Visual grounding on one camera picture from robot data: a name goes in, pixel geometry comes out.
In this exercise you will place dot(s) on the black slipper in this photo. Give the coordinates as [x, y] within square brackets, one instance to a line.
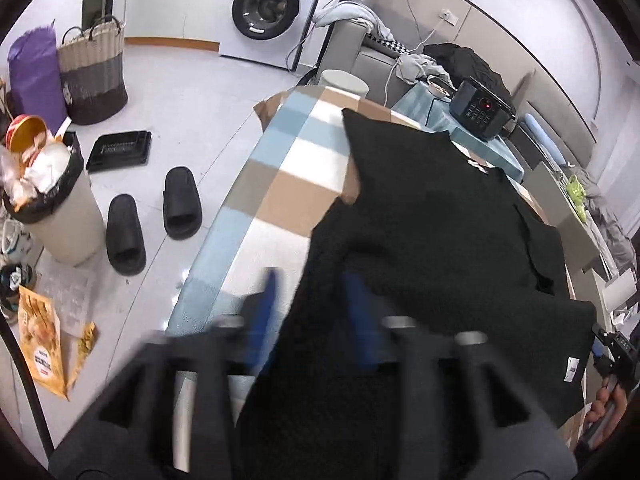
[182, 200]
[125, 235]

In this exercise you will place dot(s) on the woven laundry basket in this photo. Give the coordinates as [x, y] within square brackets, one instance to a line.
[92, 80]

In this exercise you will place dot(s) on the black sweater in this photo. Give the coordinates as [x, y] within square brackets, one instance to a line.
[425, 210]

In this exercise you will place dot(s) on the white round stool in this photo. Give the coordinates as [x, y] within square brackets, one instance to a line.
[342, 82]

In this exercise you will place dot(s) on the purple plastic bag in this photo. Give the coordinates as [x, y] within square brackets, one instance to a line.
[35, 70]

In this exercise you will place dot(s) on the checked blanket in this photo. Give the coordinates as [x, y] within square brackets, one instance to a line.
[280, 160]

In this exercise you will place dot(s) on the light blue garment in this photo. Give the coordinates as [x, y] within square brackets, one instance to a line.
[345, 12]

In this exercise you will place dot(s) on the black white checked pillow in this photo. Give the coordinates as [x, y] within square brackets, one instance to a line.
[392, 44]

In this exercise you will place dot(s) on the black cooker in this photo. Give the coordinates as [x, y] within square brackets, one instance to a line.
[475, 110]

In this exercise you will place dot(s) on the black plastic tray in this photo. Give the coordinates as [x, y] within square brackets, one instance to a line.
[120, 150]

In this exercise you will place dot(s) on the white washing machine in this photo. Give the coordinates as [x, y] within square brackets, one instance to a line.
[265, 10]

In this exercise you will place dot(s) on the white cabinet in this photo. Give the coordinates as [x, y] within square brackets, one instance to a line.
[165, 0]

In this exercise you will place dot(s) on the person's right hand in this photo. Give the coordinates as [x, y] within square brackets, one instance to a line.
[607, 410]

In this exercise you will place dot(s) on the black jacket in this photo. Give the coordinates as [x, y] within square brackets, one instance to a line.
[465, 60]

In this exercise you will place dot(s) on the green toy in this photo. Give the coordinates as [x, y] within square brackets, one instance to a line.
[576, 195]

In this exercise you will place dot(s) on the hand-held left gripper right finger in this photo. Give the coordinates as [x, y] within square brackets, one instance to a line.
[362, 330]

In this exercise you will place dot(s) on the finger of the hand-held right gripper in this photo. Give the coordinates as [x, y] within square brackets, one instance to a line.
[620, 345]

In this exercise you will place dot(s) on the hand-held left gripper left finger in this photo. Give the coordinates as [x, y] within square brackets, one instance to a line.
[262, 320]

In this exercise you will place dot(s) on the light blue cushion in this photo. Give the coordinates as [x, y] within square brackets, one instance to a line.
[542, 137]

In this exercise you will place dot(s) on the teal tablecloth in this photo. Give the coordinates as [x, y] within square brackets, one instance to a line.
[435, 115]

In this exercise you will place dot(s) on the white wall socket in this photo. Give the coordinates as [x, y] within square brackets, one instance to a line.
[449, 16]

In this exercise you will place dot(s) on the beige trash bin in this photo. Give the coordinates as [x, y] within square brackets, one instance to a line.
[65, 225]

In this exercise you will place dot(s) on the clear plastic sheet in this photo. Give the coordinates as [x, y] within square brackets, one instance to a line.
[70, 295]

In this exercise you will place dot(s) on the grey garment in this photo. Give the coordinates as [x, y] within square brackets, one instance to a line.
[417, 65]

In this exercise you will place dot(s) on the orange snack packet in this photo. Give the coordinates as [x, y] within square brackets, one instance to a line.
[42, 345]

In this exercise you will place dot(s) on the grey sofa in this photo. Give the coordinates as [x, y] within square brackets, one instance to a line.
[370, 67]

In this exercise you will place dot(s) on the red noodle cup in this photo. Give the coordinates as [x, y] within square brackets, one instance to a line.
[27, 132]

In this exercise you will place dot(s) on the beige box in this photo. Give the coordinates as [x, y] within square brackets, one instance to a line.
[560, 210]

